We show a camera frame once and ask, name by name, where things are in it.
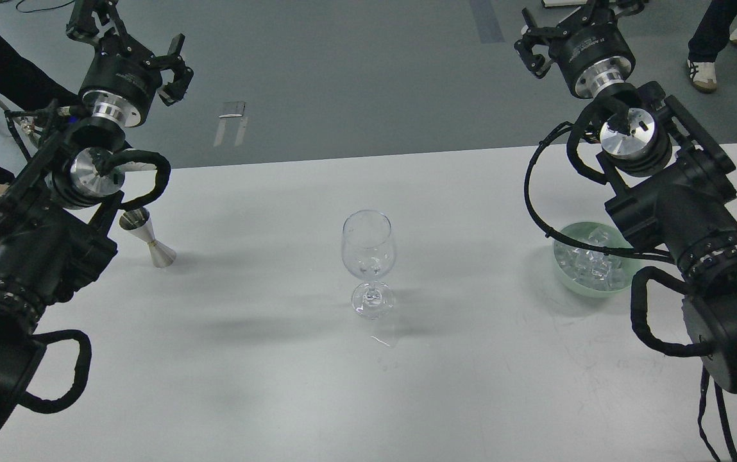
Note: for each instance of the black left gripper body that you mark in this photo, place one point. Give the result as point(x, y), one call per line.
point(122, 73)

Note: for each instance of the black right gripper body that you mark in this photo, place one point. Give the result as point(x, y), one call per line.
point(594, 58)

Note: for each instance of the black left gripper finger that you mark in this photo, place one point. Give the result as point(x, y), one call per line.
point(89, 18)
point(182, 75)

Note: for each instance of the steel double jigger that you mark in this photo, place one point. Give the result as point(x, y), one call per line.
point(138, 223)

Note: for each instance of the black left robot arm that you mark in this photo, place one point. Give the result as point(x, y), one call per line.
point(56, 215)

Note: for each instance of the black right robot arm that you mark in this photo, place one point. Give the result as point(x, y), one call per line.
point(671, 190)

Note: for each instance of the clear ice cubes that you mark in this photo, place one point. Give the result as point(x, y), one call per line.
point(589, 268)

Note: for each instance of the clear wine glass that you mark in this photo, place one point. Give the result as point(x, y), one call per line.
point(368, 252)

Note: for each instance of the white sneaker with dark stripes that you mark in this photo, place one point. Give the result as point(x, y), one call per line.
point(702, 76)

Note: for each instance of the light green bowl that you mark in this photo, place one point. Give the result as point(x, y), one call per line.
point(596, 234)

